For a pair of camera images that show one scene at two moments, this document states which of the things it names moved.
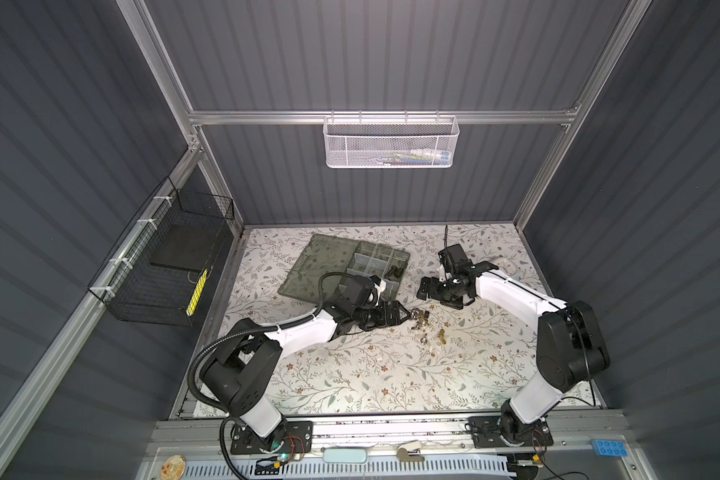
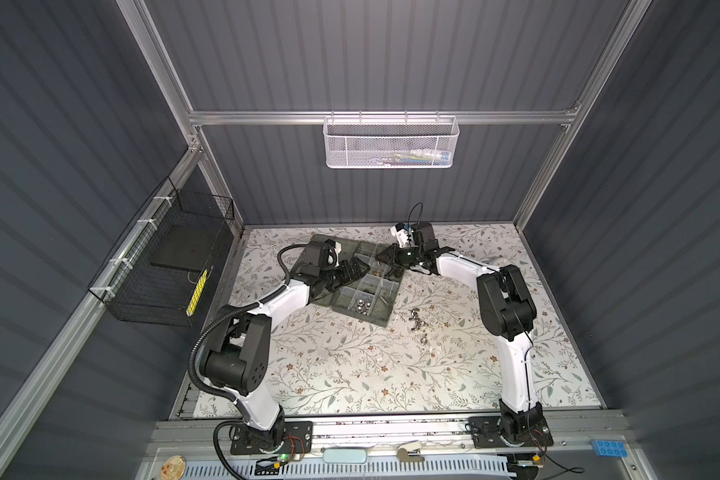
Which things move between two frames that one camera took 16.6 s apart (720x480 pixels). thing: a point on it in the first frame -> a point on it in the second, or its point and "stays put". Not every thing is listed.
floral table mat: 473,358 stays put
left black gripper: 384,320 -> 348,277
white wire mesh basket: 390,142 stays put
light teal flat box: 345,455 stays put
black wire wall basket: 167,267 stays put
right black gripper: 432,291 -> 393,252
